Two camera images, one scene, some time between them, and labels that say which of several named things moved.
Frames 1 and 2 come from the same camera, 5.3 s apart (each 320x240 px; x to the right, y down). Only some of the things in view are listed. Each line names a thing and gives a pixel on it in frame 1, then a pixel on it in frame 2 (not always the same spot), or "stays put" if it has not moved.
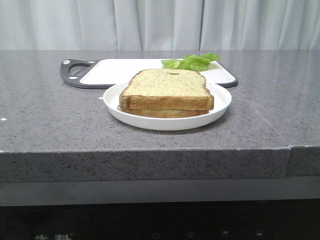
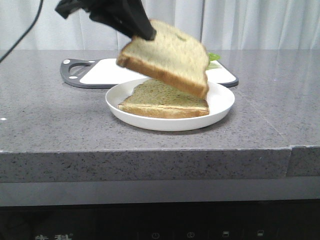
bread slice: (167, 89) -> (174, 56)
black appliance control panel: (291, 219) stays put
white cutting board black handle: (101, 73) stays put
